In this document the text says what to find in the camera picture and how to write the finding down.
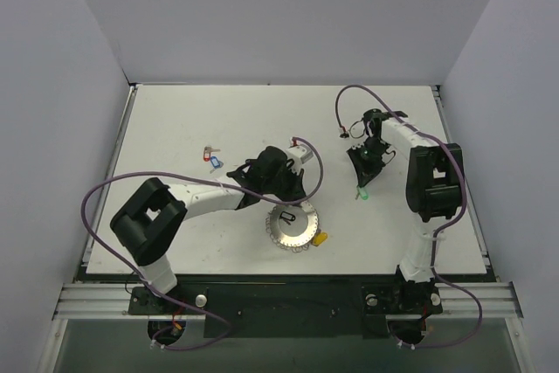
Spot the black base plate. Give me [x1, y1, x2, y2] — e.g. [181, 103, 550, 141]
[128, 275, 443, 343]

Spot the round metal keyring disc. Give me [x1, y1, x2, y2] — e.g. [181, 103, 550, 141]
[266, 201, 319, 252]

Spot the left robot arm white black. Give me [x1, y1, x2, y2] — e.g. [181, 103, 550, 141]
[110, 145, 314, 314]

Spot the yellow tag key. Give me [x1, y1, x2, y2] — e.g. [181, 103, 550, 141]
[311, 231, 328, 246]

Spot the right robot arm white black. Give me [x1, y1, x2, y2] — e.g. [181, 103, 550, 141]
[347, 108, 467, 311]

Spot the green tag key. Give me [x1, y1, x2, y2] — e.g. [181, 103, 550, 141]
[355, 186, 369, 200]

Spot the blue tag key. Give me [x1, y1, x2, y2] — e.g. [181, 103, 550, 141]
[210, 155, 224, 173]

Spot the key black tag on disc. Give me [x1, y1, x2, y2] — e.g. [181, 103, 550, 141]
[279, 211, 296, 224]

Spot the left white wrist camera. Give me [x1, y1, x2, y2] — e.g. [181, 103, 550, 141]
[286, 137, 314, 165]

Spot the red tag key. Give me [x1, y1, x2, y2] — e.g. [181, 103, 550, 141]
[203, 145, 220, 162]

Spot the aluminium frame rail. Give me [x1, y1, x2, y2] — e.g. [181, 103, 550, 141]
[54, 282, 523, 320]

